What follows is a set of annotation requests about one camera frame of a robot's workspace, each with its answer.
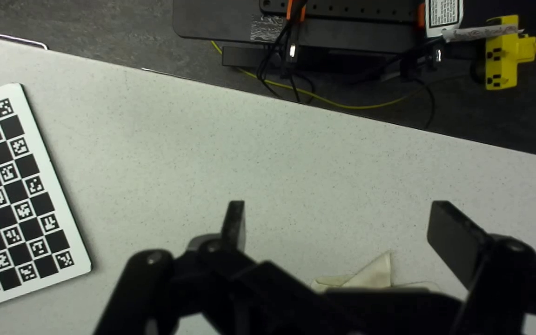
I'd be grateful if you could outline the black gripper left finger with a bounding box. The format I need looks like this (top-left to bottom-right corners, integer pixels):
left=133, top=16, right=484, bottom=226
left=92, top=200, right=265, bottom=335

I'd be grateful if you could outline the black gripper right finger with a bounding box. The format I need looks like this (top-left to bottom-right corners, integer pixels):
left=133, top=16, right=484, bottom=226
left=427, top=200, right=536, bottom=335

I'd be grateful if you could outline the beige cloth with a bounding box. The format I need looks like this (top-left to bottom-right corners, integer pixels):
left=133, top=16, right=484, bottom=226
left=309, top=250, right=395, bottom=295

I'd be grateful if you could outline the checkered calibration board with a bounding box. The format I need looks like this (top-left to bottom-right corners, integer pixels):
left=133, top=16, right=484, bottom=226
left=0, top=83, right=93, bottom=315

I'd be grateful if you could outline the white printed label card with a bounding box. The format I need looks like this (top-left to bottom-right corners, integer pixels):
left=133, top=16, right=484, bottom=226
left=425, top=0, right=468, bottom=40

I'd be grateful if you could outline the thin yellow cable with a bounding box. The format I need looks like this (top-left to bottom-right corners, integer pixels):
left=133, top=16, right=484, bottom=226
left=211, top=40, right=415, bottom=114

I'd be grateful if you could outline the black cable bundle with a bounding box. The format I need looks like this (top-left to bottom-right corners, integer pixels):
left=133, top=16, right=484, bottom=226
left=257, top=17, right=321, bottom=105

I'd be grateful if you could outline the white drawer handle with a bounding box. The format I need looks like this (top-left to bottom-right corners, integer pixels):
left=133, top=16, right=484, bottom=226
left=0, top=32, right=51, bottom=53

